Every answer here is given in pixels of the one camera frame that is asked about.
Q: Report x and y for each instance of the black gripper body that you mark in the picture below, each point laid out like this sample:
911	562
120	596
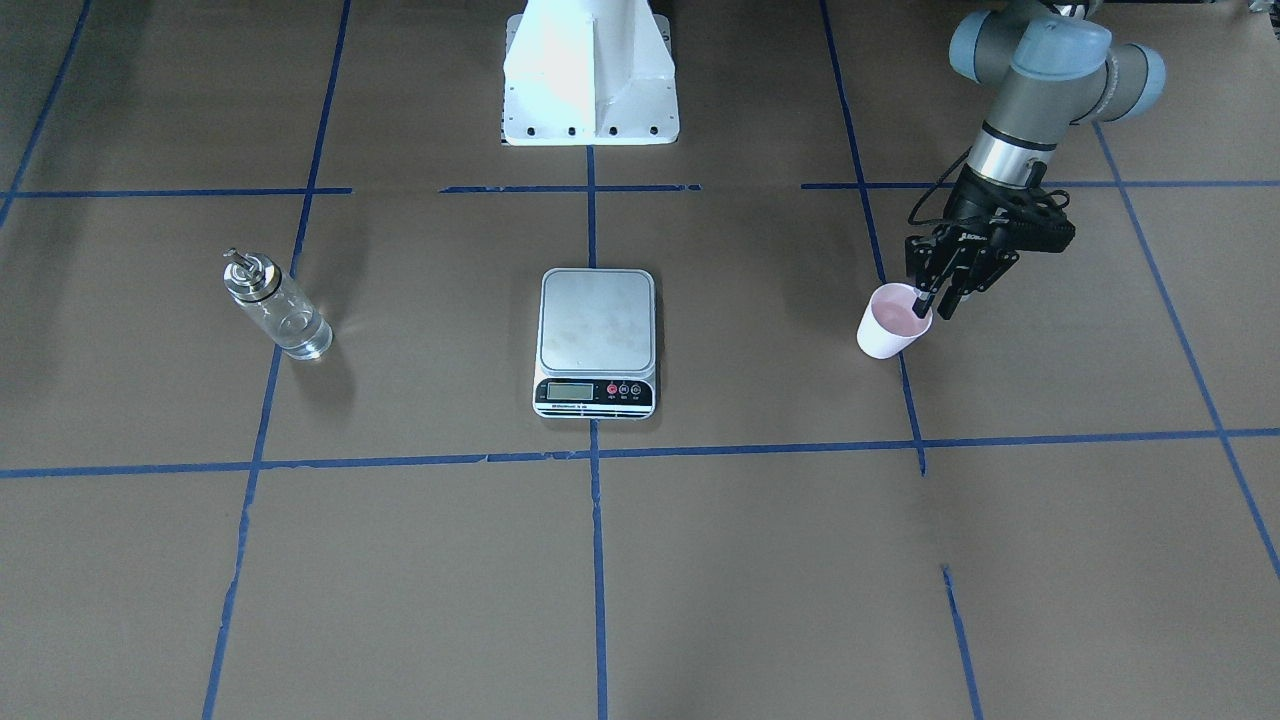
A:
978	211

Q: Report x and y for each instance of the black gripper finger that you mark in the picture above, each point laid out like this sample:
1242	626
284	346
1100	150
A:
951	298
924	301

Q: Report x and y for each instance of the pink plastic cup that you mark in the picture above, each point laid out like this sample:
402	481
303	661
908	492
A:
889	323

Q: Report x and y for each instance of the glass sauce bottle metal cap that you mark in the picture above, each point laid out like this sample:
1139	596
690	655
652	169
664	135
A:
273	300

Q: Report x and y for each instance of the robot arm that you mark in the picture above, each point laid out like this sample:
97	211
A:
1052	68

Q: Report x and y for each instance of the digital kitchen scale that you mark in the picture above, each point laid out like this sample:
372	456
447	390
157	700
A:
596	355

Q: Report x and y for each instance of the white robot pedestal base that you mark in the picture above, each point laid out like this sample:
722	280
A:
589	73

